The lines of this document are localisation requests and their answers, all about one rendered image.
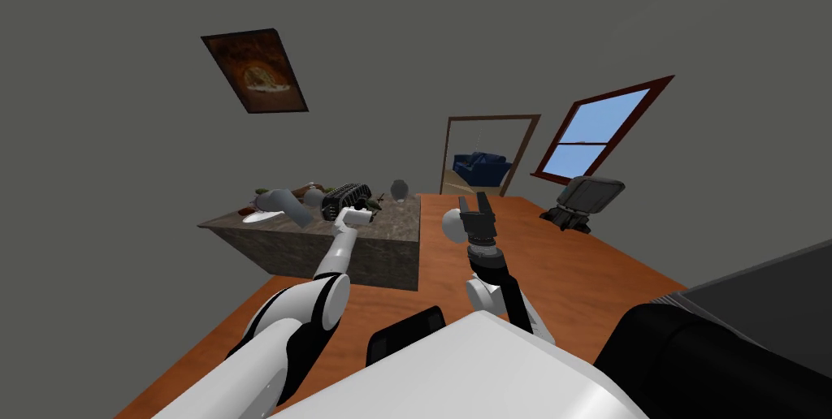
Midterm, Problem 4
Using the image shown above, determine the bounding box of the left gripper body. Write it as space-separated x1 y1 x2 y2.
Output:
334 205 375 234

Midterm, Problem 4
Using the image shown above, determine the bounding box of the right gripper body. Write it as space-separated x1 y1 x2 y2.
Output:
457 209 500 248

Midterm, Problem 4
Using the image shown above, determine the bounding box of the white round ball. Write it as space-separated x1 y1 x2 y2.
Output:
441 208 468 244

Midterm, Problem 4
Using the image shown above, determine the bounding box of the blue sofa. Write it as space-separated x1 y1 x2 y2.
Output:
452 152 514 188

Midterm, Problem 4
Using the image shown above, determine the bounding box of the grey marble table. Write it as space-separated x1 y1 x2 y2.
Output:
197 194 423 293

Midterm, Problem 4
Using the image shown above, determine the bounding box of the grey mug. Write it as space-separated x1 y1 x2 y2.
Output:
254 188 315 230

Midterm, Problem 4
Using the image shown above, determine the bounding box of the white plate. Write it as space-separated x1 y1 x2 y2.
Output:
241 209 285 225

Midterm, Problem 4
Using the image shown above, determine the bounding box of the grey and black chair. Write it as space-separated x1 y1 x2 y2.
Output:
539 175 627 235

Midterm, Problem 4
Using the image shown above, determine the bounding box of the red framed window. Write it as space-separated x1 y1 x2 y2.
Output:
529 74 677 187

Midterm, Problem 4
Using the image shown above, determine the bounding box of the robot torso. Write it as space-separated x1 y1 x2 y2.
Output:
269 305 654 419

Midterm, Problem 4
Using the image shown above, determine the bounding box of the black wire basket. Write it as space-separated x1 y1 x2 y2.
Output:
321 182 374 220

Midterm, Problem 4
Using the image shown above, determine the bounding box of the brown framed wall picture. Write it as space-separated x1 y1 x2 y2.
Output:
200 28 310 114

